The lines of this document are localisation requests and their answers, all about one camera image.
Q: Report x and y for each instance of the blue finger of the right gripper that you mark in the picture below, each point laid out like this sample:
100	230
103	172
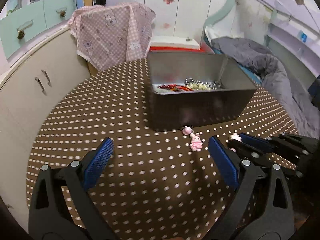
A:
253	141

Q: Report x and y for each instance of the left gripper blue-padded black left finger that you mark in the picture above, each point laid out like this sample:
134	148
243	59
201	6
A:
49	217

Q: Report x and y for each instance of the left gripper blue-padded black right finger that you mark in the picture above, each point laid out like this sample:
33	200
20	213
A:
275	219

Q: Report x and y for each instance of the dark metal jewelry box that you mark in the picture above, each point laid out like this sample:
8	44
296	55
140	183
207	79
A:
197	89

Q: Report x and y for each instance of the grey duvet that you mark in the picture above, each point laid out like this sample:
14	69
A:
276	78

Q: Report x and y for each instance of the brown polka dot tablecloth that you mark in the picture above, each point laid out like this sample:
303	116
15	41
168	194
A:
151	187

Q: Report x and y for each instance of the red storage bench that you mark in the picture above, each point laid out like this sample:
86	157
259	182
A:
173	43

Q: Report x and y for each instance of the cream low cabinet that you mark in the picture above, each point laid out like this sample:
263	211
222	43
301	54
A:
34	85

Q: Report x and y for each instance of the pink checkered bear cloth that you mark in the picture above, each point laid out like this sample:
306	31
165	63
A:
108	36

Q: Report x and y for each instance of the teal drawer unit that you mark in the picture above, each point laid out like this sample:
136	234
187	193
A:
24	24

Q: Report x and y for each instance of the teal bunk bed frame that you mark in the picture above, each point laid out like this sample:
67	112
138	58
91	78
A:
239	18

